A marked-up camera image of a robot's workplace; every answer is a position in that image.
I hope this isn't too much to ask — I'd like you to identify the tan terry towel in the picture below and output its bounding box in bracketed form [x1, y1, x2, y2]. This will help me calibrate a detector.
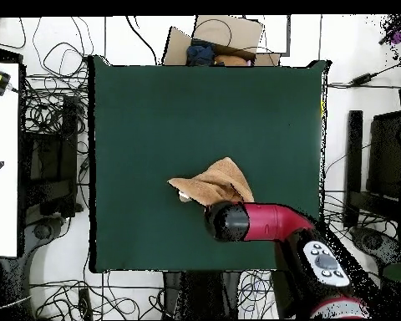
[166, 155, 256, 207]

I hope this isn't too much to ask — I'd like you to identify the dark green table cloth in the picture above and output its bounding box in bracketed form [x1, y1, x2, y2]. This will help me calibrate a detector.
[88, 54, 330, 273]

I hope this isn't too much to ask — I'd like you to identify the orange garment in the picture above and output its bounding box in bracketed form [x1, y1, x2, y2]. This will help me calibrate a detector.
[213, 54, 250, 67]

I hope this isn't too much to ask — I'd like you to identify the navy blue garment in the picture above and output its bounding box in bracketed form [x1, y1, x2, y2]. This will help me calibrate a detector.
[185, 39, 216, 67]

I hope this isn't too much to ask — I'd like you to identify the brown cardboard box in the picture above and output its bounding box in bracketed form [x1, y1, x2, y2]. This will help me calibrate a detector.
[161, 14, 282, 67]

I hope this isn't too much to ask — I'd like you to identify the black upright bar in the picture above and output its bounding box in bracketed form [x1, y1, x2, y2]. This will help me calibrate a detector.
[343, 110, 364, 228]

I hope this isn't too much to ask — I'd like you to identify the black power strip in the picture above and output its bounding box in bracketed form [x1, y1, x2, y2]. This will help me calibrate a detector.
[77, 287, 94, 320]

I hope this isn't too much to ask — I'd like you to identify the black monitor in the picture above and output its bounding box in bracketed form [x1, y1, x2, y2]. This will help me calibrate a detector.
[365, 111, 401, 222]

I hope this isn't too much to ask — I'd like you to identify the white side table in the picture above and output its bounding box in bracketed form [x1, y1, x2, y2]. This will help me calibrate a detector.
[0, 61, 21, 258]

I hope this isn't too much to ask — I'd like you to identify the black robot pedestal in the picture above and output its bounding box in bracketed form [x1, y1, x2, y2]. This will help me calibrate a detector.
[163, 270, 241, 320]

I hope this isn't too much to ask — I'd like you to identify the black cable tangle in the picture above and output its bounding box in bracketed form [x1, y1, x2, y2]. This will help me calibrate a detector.
[29, 270, 165, 320]
[320, 191, 401, 242]
[19, 16, 89, 135]

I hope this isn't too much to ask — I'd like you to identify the black power adapter with cable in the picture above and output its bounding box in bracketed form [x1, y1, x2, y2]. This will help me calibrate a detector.
[327, 58, 401, 89]

